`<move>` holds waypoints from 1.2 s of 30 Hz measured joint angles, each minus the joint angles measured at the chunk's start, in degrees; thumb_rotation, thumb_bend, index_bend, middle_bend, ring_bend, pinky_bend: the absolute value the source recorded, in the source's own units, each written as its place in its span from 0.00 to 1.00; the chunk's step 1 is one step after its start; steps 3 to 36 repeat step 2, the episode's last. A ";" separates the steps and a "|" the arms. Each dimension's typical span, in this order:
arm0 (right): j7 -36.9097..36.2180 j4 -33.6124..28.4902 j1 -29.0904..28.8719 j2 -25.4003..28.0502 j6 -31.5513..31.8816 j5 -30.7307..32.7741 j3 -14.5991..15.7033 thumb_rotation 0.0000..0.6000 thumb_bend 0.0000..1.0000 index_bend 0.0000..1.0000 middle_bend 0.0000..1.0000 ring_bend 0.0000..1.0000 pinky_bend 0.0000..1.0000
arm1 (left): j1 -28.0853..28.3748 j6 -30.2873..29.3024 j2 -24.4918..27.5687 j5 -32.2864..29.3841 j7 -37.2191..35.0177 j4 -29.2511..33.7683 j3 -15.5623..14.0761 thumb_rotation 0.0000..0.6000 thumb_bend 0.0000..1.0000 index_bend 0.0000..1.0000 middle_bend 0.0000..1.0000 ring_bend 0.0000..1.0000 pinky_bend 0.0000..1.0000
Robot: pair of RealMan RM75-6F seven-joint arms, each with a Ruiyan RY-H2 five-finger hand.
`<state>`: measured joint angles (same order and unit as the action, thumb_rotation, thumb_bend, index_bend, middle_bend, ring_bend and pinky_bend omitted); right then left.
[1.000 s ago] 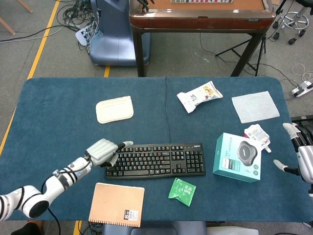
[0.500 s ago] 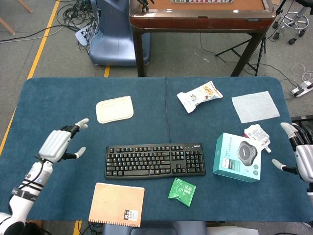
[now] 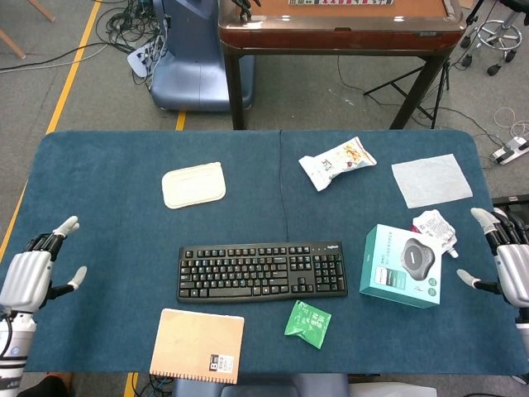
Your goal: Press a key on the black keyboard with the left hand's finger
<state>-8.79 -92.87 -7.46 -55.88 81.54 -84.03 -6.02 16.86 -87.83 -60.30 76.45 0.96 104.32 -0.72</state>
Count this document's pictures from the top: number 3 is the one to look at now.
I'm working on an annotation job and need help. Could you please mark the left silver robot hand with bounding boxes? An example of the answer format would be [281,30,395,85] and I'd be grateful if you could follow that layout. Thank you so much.
[0,215,88,313]

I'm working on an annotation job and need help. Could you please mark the silver black background robot hand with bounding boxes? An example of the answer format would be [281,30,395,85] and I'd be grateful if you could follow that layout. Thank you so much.
[231,0,264,21]

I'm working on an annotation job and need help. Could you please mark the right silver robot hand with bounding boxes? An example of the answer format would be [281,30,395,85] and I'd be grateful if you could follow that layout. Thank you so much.
[455,208,529,308]

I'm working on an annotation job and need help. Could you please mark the black computer keyboard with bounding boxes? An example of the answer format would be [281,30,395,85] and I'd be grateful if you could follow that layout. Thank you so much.
[176,241,349,304]

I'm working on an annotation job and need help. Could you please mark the white spout pouch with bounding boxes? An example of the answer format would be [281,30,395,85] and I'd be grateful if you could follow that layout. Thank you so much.
[412,209,460,259]

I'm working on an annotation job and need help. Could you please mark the white face-up mahjong tile row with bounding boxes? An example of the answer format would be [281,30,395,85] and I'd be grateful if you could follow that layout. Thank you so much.
[288,0,394,7]

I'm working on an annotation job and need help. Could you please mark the brown mahjong table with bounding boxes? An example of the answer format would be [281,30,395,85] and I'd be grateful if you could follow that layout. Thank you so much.
[217,0,465,132]

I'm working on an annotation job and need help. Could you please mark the white power strip with plugs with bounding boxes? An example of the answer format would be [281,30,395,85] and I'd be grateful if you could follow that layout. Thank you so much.
[126,35,166,79]

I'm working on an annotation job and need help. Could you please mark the white paper tissue sheet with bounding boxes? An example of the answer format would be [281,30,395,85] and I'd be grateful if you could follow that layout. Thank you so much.
[391,153,474,209]

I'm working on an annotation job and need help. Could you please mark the teal speakerphone box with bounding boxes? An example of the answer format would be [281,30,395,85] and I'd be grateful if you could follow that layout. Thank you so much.
[359,223,442,309]

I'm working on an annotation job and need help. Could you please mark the blue table cloth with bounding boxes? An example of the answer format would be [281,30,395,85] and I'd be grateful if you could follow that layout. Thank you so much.
[22,129,524,375]

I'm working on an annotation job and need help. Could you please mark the brown kraft spiral notebook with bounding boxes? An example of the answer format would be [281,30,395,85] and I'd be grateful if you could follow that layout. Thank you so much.
[149,308,245,385]

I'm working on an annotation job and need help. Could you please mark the white printed snack bag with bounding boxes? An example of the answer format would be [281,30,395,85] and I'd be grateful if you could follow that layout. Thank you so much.
[298,136,378,193]

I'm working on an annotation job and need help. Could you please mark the cream rectangular container lid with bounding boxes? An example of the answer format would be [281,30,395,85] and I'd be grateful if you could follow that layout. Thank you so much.
[160,161,227,210]

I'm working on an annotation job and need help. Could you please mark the green tea packet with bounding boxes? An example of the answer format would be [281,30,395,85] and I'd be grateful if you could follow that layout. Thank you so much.
[284,299,333,349]

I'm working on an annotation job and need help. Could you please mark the black swivel stool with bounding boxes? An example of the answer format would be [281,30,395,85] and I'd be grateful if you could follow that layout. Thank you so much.
[460,0,529,77]

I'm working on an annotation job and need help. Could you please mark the white chair wooden legs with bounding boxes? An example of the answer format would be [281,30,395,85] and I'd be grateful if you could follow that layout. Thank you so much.
[0,0,56,59]

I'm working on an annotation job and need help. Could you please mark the grey robot torso base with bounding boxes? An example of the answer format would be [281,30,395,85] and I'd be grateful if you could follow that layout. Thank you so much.
[171,373,439,397]

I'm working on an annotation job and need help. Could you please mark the black equipment frame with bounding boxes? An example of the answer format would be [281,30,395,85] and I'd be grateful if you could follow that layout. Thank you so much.
[491,194,529,217]

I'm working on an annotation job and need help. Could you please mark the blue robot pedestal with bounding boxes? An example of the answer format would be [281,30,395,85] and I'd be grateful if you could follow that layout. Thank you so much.
[149,0,256,113]

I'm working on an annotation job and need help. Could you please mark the floor cable bundle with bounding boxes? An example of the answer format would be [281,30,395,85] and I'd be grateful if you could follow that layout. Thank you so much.
[97,0,166,55]

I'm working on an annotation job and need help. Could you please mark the white coiled cable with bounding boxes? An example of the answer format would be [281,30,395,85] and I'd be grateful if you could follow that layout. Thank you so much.
[493,106,529,137]

